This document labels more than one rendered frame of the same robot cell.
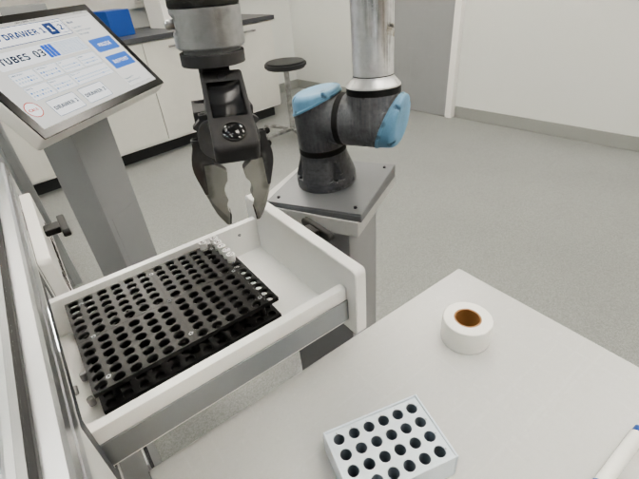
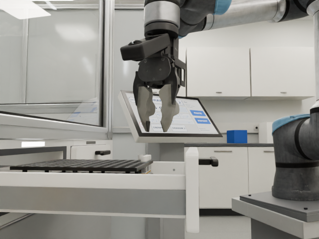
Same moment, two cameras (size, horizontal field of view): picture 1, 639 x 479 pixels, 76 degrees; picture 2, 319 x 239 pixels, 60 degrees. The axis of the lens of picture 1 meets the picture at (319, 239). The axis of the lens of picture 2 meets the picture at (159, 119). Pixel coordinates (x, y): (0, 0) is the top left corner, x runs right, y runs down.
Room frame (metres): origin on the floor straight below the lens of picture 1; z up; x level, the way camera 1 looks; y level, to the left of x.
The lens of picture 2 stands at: (0.08, -0.27, 0.95)
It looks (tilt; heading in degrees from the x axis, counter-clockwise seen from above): 4 degrees up; 41
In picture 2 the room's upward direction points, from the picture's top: straight up
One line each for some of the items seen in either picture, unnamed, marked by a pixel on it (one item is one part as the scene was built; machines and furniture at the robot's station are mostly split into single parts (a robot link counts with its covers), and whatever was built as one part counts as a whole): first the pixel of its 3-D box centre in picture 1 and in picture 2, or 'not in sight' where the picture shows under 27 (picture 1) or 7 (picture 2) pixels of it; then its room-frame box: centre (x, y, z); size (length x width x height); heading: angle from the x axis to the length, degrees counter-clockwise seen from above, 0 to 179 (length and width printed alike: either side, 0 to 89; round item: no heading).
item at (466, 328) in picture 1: (466, 327); not in sight; (0.42, -0.21, 0.78); 0.07 x 0.07 x 0.04
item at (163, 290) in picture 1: (176, 318); (90, 179); (0.40, 0.20, 0.87); 0.22 x 0.18 x 0.06; 124
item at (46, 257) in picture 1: (47, 249); (93, 162); (0.60, 0.47, 0.87); 0.29 x 0.02 x 0.11; 34
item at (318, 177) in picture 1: (324, 161); (297, 178); (0.96, -0.03, 0.83); 0.15 x 0.15 x 0.10
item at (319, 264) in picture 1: (299, 255); (192, 178); (0.52, 0.03, 0.87); 0.29 x 0.02 x 0.11; 34
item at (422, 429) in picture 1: (388, 452); not in sight; (0.25, -0.06, 0.78); 0.12 x 0.08 x 0.04; 108
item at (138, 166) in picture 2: (240, 269); (141, 164); (0.46, 0.12, 0.90); 0.18 x 0.02 x 0.01; 34
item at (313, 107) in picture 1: (320, 116); (295, 138); (0.96, -0.03, 0.95); 0.13 x 0.12 x 0.14; 60
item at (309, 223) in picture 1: (311, 231); (207, 161); (0.53, 0.01, 0.91); 0.07 x 0.04 x 0.01; 34
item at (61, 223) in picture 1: (56, 227); (101, 152); (0.62, 0.45, 0.91); 0.07 x 0.04 x 0.01; 34
